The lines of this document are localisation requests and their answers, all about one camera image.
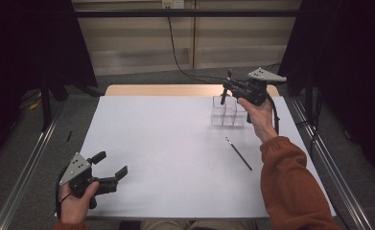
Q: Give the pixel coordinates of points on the person's left hand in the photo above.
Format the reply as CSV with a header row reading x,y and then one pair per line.
x,y
74,209

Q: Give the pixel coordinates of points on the white table mat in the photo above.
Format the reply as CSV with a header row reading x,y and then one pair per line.
x,y
175,185

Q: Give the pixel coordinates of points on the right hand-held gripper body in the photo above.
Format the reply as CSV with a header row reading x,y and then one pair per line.
x,y
253,92

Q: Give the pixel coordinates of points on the thin black brush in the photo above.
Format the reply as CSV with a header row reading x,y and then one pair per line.
x,y
239,154

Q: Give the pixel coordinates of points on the black stand post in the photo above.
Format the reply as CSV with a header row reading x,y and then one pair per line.
x,y
309,96
45,105

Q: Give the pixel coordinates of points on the black curtain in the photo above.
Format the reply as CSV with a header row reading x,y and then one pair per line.
x,y
15,48
351,64

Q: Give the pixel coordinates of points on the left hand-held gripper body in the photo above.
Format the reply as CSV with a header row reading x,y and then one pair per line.
x,y
76,167

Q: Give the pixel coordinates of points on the clear plastic organizer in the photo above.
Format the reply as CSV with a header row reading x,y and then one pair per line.
x,y
229,118

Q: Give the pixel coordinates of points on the person's right hand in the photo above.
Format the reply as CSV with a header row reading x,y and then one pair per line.
x,y
262,123

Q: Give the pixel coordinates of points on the aluminium rail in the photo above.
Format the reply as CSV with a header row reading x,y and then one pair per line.
x,y
27,172
352,201

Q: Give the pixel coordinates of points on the black horizontal frame bar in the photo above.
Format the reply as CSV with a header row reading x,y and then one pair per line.
x,y
175,13

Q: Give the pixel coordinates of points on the small black stick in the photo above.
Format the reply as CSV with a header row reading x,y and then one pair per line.
x,y
69,135

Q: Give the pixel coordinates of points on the white wall socket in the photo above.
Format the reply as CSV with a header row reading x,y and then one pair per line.
x,y
173,4

